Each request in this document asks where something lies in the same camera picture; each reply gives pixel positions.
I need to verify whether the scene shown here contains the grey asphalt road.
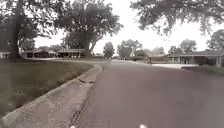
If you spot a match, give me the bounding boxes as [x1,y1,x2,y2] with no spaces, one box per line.
[70,59,224,128]

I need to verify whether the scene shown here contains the small round tree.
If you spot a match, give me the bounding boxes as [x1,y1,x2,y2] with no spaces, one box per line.
[102,41,116,59]

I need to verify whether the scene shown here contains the concrete kerb gutter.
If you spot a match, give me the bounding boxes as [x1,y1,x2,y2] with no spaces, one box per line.
[0,63,105,128]

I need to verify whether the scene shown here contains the low house with porch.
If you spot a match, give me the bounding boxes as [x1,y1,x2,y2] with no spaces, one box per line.
[168,50,224,68]

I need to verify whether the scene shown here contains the large spreading tree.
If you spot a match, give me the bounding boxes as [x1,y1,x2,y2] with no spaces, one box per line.
[54,0,125,59]

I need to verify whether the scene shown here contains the overhanging tree branches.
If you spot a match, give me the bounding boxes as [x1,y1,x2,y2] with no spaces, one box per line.
[129,0,224,36]

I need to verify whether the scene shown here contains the grass lawn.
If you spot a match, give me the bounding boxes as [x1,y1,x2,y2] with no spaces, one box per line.
[181,64,224,77]
[0,59,95,118]

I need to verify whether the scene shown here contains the pale concrete driveway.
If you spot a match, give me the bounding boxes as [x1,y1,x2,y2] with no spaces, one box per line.
[151,62,198,70]

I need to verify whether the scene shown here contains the large dark tree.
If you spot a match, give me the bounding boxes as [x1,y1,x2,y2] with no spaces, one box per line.
[0,0,68,61]

